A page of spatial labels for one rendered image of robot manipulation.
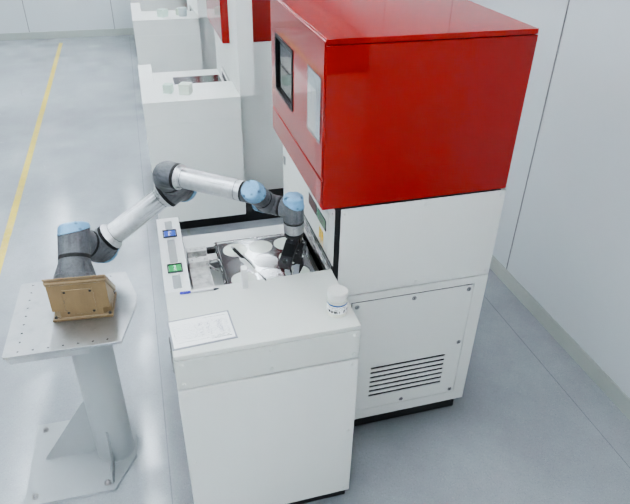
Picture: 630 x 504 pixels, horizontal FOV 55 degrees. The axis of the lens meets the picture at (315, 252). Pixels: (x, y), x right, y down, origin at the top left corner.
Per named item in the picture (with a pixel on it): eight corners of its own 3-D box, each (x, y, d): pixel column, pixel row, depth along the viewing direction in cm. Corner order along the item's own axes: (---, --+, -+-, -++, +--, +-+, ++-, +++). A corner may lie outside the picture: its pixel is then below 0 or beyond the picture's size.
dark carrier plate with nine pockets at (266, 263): (296, 234, 263) (296, 233, 263) (317, 279, 236) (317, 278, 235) (217, 245, 255) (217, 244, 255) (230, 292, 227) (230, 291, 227)
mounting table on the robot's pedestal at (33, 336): (11, 385, 213) (1, 358, 206) (28, 309, 249) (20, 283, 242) (141, 365, 223) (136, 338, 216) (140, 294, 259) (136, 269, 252)
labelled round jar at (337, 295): (343, 304, 211) (344, 282, 206) (349, 317, 205) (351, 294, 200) (323, 307, 209) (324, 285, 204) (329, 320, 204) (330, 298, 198)
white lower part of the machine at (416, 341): (397, 309, 364) (412, 188, 320) (460, 409, 298) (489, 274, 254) (284, 328, 348) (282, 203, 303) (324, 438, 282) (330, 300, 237)
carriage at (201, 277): (206, 256, 256) (205, 250, 254) (218, 307, 226) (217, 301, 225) (187, 258, 254) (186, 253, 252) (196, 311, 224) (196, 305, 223)
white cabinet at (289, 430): (293, 351, 332) (293, 223, 287) (348, 502, 254) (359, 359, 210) (175, 372, 317) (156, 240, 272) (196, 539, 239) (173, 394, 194)
